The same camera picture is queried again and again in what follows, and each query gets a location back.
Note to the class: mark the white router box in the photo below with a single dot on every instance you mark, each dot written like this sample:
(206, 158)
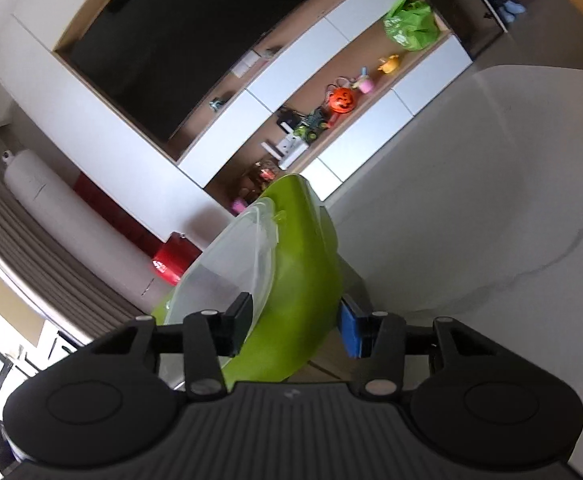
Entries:
(291, 152)

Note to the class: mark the beige curtain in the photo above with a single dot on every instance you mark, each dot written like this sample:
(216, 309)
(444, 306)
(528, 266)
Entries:
(11, 260)

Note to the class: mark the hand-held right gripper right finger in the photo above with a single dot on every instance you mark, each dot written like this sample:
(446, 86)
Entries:
(354, 332)

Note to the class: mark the white column air conditioner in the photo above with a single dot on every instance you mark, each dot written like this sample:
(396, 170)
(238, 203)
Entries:
(71, 220)

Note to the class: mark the pink cup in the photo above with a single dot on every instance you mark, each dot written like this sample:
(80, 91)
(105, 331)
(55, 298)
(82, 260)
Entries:
(239, 206)

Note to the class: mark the orange pumpkin bucket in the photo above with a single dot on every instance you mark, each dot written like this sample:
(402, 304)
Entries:
(342, 100)

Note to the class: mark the pink toy pot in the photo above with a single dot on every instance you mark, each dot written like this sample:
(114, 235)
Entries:
(364, 82)

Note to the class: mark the red floor vase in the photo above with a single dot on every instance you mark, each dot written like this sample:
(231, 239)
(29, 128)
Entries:
(171, 260)

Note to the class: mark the white wooden wall cabinet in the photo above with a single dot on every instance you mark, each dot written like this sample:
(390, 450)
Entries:
(296, 70)

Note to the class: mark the green plastic bag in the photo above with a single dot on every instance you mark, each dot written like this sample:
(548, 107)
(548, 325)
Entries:
(411, 25)

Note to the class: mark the lime green tray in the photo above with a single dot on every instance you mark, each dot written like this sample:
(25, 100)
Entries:
(301, 285)

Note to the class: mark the black television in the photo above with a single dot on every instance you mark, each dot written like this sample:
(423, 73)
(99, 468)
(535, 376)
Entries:
(186, 35)

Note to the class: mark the white marble desktop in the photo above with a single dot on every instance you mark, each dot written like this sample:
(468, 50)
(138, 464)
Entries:
(496, 210)

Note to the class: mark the clear plastic container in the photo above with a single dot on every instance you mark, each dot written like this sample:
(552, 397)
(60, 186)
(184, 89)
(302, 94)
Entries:
(211, 270)

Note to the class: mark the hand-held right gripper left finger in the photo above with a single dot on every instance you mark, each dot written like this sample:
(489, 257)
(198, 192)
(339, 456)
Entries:
(239, 325)

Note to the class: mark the yellow toy pot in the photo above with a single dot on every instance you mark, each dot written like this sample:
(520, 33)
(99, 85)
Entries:
(389, 65)

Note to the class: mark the green toy tractor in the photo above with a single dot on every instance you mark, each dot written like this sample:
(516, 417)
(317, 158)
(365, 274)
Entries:
(311, 125)

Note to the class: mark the dark open shelf unit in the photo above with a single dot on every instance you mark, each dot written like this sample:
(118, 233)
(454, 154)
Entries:
(451, 5)

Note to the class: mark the brown toy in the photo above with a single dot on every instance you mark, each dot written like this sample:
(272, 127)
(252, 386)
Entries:
(251, 182)

